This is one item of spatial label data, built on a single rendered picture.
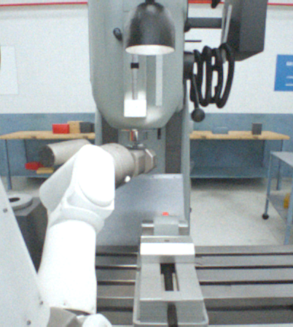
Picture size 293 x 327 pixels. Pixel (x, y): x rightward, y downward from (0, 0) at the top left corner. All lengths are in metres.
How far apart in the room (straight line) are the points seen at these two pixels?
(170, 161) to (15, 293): 0.87
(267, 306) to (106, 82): 0.62
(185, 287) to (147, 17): 0.48
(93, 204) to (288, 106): 5.21
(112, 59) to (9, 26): 5.03
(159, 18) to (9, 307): 0.34
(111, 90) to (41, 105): 4.68
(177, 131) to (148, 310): 0.64
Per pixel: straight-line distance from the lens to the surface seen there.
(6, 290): 0.19
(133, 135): 0.60
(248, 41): 0.89
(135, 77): 0.49
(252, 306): 0.74
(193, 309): 0.57
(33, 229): 0.68
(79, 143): 0.47
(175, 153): 1.01
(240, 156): 5.20
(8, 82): 5.45
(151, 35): 0.37
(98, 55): 0.56
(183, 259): 0.64
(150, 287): 0.58
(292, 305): 0.76
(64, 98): 5.05
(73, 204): 0.35
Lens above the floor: 1.36
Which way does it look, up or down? 13 degrees down
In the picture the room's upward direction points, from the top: straight up
